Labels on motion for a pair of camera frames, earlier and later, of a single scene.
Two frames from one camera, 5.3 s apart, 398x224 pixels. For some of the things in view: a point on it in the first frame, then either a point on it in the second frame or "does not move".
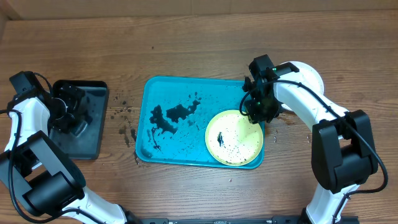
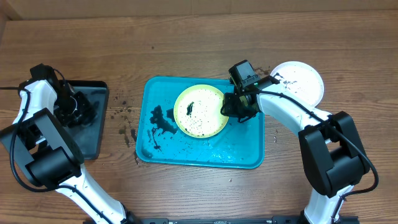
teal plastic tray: (174, 114) does not move
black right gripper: (255, 117) to (229, 111)
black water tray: (87, 145) does not move
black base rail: (259, 219) does not move
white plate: (307, 76) does not move
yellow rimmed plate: (232, 139) to (197, 111)
